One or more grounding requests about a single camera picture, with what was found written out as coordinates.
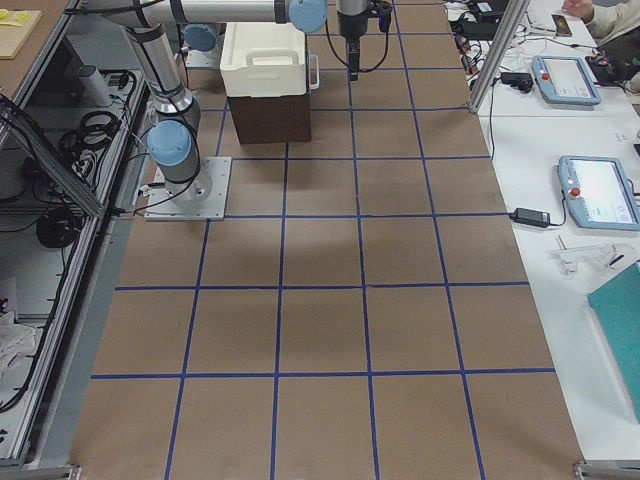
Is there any aluminium side rack frame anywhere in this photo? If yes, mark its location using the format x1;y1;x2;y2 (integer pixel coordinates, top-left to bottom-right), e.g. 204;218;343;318
1;1;147;471

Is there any dark brown drawer cabinet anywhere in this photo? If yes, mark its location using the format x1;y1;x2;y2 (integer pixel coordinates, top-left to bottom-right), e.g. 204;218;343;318
228;93;312;145

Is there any near blue teach pendant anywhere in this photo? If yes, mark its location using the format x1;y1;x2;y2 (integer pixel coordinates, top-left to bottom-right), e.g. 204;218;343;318
557;155;639;231

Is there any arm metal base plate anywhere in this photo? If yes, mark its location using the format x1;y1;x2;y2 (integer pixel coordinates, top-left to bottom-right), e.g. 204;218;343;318
144;157;232;221

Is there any blue teach pendant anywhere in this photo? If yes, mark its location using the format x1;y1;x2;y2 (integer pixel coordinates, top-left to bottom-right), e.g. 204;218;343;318
557;155;639;231
531;55;601;106

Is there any person's hand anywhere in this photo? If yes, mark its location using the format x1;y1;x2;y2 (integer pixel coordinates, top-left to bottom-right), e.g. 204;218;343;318
562;0;594;23

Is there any teal box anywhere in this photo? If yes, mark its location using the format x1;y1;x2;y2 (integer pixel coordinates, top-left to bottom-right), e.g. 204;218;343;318
588;262;639;418

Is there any grey cylindrical speaker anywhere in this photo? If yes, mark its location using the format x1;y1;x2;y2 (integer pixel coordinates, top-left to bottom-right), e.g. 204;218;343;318
77;64;113;107

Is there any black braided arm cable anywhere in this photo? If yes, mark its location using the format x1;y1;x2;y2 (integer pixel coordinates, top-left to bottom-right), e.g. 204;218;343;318
324;9;392;74

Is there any white plastic tray bin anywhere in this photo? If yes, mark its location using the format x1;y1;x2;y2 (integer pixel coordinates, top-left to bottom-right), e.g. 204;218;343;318
220;22;307;98

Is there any far blue teach pendant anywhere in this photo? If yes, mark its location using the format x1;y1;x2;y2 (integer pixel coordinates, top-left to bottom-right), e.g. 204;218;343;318
531;55;601;106

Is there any aluminium frame post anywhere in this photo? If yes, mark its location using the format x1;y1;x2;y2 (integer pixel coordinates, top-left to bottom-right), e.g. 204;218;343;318
468;0;530;113

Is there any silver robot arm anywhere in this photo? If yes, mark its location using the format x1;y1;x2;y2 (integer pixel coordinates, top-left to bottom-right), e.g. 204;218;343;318
87;1;327;205
336;0;393;81

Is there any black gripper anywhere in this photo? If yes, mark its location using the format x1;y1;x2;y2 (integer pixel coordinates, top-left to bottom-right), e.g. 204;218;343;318
345;36;360;82

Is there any clear acrylic part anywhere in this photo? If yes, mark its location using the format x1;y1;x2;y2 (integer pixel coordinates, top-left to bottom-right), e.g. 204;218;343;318
550;236;638;276

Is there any black power adapter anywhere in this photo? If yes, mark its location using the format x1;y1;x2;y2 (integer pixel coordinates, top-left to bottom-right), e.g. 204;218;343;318
509;207;551;228

